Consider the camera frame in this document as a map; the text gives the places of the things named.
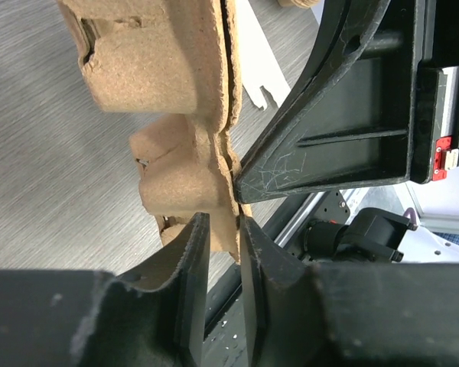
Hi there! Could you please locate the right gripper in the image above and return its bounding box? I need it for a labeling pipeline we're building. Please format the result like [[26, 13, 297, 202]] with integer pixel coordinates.
[[234, 1, 459, 203]]

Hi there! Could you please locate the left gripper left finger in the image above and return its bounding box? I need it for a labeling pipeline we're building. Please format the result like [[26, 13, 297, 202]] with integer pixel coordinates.
[[0, 213, 210, 366]]

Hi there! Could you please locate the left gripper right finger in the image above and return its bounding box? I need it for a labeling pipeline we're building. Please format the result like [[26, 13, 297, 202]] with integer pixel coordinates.
[[240, 217, 459, 366]]

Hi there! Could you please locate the white wrapped straws bundle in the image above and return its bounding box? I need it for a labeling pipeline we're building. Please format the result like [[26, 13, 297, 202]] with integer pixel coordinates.
[[236, 0, 291, 110]]

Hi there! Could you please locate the brown cardboard cup carrier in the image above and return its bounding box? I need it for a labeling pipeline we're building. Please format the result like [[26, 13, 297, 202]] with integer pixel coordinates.
[[278, 0, 321, 9]]

